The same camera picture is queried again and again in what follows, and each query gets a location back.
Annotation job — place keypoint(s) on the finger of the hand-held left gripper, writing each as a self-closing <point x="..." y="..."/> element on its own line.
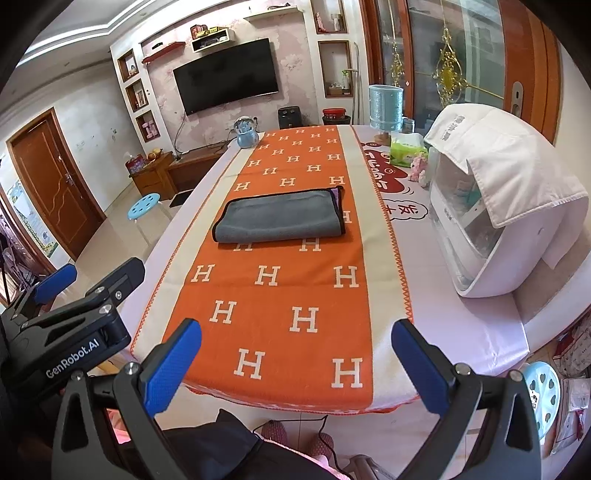
<point x="121" y="276"/>
<point x="56" y="280"/>

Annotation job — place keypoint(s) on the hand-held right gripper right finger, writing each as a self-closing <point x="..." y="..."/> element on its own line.
<point x="421" y="371"/>

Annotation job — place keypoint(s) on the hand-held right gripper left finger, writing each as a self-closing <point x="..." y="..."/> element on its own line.
<point x="170" y="369"/>

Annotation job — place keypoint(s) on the grey towel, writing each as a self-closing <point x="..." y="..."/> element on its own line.
<point x="277" y="217"/>

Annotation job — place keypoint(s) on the light blue round stool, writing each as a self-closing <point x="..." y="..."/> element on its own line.
<point x="144" y="205"/>

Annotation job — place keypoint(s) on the brown wooden door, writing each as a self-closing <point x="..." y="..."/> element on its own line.
<point x="51" y="184"/>

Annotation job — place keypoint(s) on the dark clothing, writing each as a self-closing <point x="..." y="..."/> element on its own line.
<point x="231" y="454"/>

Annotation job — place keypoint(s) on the red box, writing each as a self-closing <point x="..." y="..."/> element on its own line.
<point x="134" y="165"/>

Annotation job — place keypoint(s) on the light blue heart-hole stool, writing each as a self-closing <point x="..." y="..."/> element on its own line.
<point x="545" y="392"/>

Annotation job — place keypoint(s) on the plate of fruit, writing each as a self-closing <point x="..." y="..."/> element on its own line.
<point x="154" y="154"/>

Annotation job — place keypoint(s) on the orange printed blanket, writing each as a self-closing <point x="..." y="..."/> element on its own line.
<point x="277" y="300"/>

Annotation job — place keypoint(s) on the wooden television cabinet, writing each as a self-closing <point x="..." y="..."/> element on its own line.
<point x="194" y="168"/>

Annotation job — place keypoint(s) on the pile of plastic bags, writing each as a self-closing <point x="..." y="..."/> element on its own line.
<point x="575" y="392"/>

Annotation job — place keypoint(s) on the blue kettle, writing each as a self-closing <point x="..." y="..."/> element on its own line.
<point x="245" y="136"/>

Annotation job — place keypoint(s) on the pink plush toy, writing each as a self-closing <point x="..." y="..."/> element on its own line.
<point x="418" y="170"/>

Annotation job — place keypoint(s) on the white appliance with cloth cover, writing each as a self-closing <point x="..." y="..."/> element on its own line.
<point x="508" y="170"/>

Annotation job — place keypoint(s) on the green tissue pack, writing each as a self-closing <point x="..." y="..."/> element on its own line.
<point x="406" y="150"/>

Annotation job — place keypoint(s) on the black air fryer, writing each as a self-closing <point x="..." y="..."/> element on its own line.
<point x="289" y="118"/>

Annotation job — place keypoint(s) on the blue water bottle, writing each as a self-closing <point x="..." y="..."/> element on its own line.
<point x="385" y="108"/>

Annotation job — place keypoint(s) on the red pot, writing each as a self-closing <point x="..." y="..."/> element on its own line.
<point x="335" y="116"/>

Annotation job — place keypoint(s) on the wooden glass sliding door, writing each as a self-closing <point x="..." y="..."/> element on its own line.
<point x="531" y="46"/>

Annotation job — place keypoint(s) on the wall poster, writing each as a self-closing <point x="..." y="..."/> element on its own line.
<point x="32" y="221"/>

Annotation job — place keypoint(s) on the black wall television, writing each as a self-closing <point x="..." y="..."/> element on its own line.
<point x="226" y="76"/>

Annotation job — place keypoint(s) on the red wall shelf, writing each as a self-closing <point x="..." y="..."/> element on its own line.
<point x="162" y="50"/>

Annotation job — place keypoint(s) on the white wall shelf box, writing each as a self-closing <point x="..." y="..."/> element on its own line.
<point x="210" y="40"/>

